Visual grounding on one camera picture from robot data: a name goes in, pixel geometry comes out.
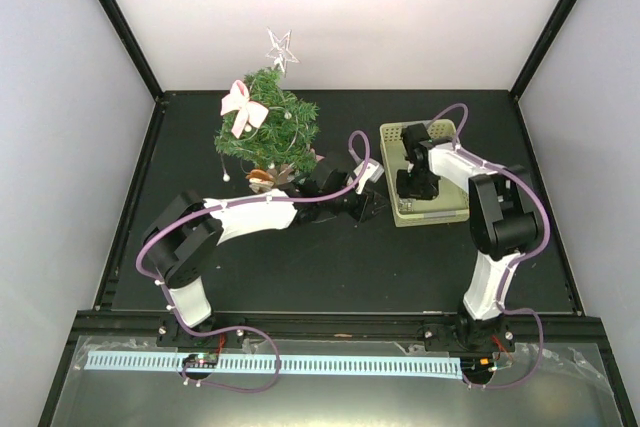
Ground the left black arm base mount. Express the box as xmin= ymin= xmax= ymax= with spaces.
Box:
xmin=156 ymin=314 xmax=246 ymax=382

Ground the yellow-green plastic basket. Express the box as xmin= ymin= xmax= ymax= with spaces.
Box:
xmin=379 ymin=122 xmax=469 ymax=227

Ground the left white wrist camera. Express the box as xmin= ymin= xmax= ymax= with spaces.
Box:
xmin=354 ymin=159 xmax=384 ymax=194

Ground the black aluminium frame rail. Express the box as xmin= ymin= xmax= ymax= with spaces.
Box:
xmin=74 ymin=310 xmax=609 ymax=343

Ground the silver star ornament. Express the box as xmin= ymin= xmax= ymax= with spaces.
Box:
xmin=265 ymin=28 xmax=300 ymax=77

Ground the small green christmas tree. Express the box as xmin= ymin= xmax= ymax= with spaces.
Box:
xmin=214 ymin=68 xmax=319 ymax=173

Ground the pink felt bow ornament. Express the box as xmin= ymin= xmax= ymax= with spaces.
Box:
xmin=220 ymin=80 xmax=269 ymax=139

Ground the gingerbread figure ornament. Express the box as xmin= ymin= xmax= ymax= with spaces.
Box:
xmin=246 ymin=169 xmax=275 ymax=194

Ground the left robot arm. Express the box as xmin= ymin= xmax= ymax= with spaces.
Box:
xmin=137 ymin=156 xmax=385 ymax=346

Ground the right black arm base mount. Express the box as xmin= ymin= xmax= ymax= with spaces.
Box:
xmin=417 ymin=317 xmax=514 ymax=354

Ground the white ball light string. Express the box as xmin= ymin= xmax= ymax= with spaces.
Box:
xmin=219 ymin=81 xmax=311 ymax=183

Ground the white slotted cable duct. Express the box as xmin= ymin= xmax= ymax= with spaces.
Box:
xmin=84 ymin=351 xmax=463 ymax=380

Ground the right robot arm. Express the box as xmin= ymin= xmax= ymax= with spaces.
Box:
xmin=395 ymin=123 xmax=549 ymax=350

